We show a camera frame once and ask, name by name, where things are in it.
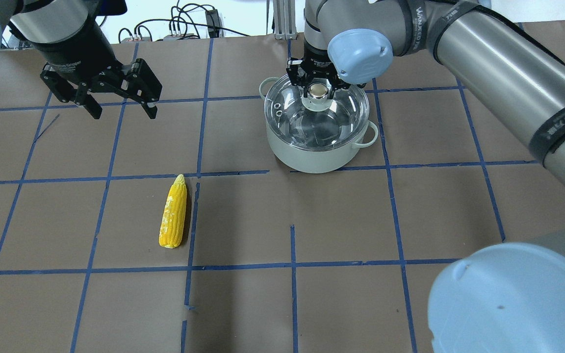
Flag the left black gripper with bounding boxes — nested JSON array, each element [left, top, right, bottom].
[[11, 10, 163, 119]]

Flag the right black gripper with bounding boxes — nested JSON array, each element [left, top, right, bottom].
[[285, 45, 351, 100]]

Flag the glass pot lid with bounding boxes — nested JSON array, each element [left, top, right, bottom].
[[258, 75, 369, 152]]

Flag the yellow corn cob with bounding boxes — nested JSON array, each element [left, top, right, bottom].
[[158, 174, 188, 249]]

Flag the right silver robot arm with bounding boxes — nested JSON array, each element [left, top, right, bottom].
[[287, 0, 565, 353]]

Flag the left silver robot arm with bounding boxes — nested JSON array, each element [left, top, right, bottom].
[[0, 0, 163, 119]]

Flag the pale green steel pot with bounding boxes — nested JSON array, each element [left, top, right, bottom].
[[258, 76, 379, 174]]

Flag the black power adapter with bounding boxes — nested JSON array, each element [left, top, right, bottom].
[[205, 9, 221, 38]]

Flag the aluminium frame post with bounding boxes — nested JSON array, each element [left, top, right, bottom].
[[273, 0, 297, 40]]

